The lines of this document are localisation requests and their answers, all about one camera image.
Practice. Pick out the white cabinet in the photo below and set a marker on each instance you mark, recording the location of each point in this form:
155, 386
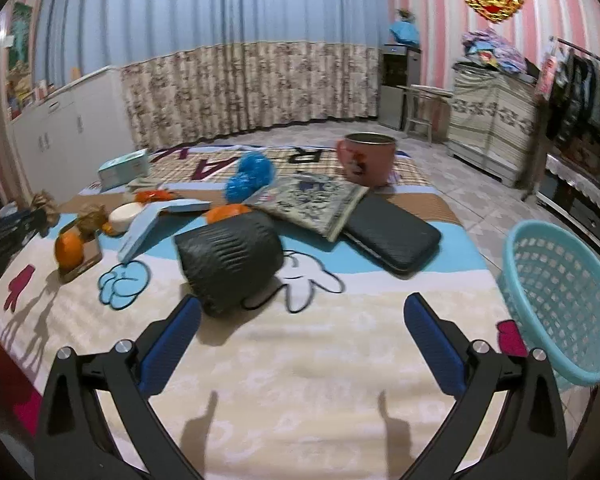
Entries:
65, 120

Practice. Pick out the pile of folded clothes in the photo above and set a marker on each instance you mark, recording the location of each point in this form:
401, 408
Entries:
495, 50

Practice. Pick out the blue bag on dispenser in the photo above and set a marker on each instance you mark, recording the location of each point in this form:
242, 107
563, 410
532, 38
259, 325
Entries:
405, 32

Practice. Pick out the grey patterned cloth pouch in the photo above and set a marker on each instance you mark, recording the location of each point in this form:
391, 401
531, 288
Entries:
312, 202

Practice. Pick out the white oval soap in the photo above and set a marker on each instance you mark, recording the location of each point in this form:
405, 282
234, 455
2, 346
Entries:
123, 216

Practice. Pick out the beige cloth bag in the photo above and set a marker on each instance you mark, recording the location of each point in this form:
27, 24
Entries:
142, 182

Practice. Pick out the black textured wallet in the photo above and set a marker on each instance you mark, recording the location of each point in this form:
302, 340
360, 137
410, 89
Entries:
392, 235

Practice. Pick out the printed cartoon blanket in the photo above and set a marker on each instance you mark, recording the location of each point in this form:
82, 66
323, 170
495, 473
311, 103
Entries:
300, 360

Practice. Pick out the cabinet with striped cover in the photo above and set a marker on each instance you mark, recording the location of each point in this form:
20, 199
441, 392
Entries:
490, 115

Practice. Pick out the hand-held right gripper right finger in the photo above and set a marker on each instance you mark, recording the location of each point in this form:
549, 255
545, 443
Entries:
432, 345

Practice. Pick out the orange plastic wrapper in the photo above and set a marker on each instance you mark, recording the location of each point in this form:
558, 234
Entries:
152, 195

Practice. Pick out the small folding table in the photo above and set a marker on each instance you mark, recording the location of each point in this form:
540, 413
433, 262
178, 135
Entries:
425, 97

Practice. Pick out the dark stand with lace cloth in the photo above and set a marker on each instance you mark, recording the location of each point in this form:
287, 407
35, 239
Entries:
580, 185

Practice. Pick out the pink cartoon cup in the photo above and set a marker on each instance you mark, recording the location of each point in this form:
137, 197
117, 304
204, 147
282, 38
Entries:
367, 160

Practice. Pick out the clear brown phone case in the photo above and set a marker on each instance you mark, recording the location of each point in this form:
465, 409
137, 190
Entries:
91, 257

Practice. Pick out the grey water dispenser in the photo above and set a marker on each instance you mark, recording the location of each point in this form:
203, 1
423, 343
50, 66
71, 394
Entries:
397, 85

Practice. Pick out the wall poster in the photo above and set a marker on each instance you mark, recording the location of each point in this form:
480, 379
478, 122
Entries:
21, 30

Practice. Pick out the teal plastic basket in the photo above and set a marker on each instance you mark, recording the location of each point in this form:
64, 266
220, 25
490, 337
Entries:
560, 305

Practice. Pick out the blue mesh scrub balls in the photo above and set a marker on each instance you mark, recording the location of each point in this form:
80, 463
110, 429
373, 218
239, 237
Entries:
250, 172

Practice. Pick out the teal tissue box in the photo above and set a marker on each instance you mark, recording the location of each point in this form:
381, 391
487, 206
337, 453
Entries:
122, 167

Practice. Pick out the black ribbed pouch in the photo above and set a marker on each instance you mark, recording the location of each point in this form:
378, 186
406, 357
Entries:
230, 260

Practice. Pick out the light blue open carton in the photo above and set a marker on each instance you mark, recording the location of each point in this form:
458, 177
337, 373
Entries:
147, 222

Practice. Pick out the orange round lid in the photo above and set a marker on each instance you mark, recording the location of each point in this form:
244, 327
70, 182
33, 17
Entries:
225, 213

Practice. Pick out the orange snack packet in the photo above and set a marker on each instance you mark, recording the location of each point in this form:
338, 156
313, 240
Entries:
70, 252

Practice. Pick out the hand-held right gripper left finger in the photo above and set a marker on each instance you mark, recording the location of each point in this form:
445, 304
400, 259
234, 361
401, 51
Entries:
172, 345

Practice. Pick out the blue floral curtain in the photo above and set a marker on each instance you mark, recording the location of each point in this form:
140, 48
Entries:
230, 20

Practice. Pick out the rack of hanging clothes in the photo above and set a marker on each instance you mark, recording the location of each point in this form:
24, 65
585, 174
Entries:
580, 90

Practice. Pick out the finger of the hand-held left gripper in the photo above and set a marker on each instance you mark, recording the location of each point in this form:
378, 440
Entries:
10, 235

